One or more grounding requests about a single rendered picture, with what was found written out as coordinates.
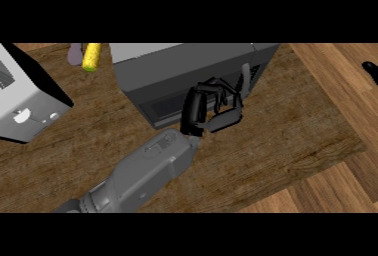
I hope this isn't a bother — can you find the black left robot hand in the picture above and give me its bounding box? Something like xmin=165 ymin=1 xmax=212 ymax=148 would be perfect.
xmin=178 ymin=77 xmax=246 ymax=138

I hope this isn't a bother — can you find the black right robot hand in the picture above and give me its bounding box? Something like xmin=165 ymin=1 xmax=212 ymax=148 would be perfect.
xmin=361 ymin=61 xmax=378 ymax=85

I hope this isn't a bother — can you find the dark grey microwave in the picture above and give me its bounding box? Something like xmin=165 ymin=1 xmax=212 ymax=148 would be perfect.
xmin=107 ymin=43 xmax=282 ymax=131

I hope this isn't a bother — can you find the yellow corn cob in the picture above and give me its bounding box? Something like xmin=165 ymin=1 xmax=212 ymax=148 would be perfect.
xmin=81 ymin=43 xmax=103 ymax=73

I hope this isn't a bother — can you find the purple eggplant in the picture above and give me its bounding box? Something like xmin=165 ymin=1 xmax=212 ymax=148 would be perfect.
xmin=66 ymin=43 xmax=85 ymax=67

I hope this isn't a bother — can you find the pale grey toaster appliance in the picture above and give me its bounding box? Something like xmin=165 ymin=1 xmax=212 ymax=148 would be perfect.
xmin=0 ymin=43 xmax=75 ymax=145

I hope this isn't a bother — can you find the grey microwave door handle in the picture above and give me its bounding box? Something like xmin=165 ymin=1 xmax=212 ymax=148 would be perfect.
xmin=237 ymin=63 xmax=254 ymax=100

